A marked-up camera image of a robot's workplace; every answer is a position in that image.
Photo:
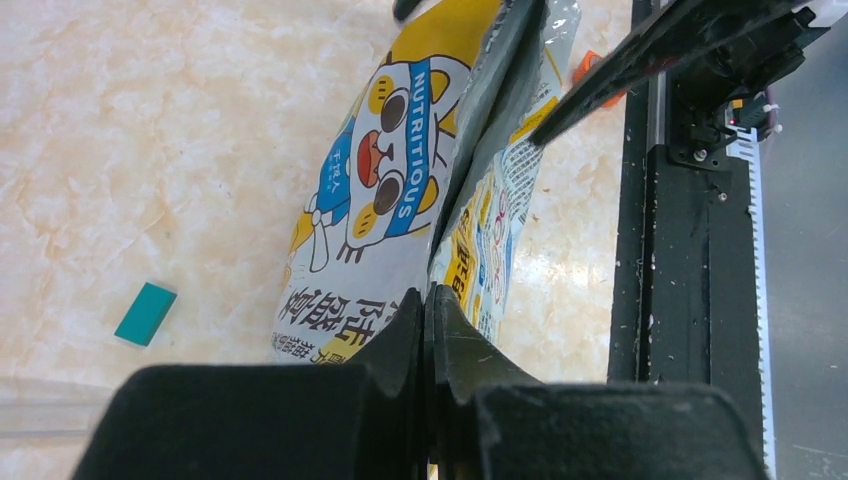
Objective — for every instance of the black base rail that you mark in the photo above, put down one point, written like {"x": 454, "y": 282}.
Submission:
{"x": 690, "y": 297}

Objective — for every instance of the clear plastic scoop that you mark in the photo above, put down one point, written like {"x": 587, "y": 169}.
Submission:
{"x": 44, "y": 409}

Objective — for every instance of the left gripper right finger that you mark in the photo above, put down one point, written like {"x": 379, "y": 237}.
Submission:
{"x": 489, "y": 419}

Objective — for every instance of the teal block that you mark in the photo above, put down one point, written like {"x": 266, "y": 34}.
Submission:
{"x": 145, "y": 315}

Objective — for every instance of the pet food bag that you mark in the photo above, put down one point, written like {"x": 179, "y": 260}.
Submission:
{"x": 429, "y": 178}

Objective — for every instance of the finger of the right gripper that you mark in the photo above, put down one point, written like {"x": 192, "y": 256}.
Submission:
{"x": 629, "y": 60}

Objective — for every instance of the orange plastic piece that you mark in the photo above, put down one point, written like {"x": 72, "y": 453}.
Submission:
{"x": 588, "y": 61}

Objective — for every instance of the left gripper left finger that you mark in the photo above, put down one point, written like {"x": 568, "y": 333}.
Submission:
{"x": 356, "y": 420}

